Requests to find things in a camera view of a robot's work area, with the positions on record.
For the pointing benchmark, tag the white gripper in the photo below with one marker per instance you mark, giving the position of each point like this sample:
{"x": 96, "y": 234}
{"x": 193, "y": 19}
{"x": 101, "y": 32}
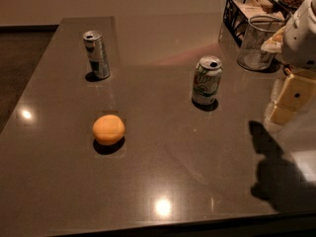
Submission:
{"x": 300, "y": 44}

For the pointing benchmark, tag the green white 7up can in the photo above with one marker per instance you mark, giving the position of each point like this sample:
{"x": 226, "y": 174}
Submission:
{"x": 206, "y": 80}

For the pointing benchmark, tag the silver blue redbull can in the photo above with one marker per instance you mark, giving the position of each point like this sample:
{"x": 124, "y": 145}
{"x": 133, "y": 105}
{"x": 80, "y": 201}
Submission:
{"x": 94, "y": 45}

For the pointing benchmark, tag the orange fruit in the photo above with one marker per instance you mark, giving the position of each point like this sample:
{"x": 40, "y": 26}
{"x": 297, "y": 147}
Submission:
{"x": 108, "y": 130}

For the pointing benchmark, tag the wire mesh cup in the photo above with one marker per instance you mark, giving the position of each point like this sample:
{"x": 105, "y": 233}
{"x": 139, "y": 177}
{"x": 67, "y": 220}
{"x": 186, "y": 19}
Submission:
{"x": 259, "y": 29}

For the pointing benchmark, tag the black wire basket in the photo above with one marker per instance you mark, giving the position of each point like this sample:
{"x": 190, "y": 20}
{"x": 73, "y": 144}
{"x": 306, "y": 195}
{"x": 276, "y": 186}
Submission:
{"x": 238, "y": 12}

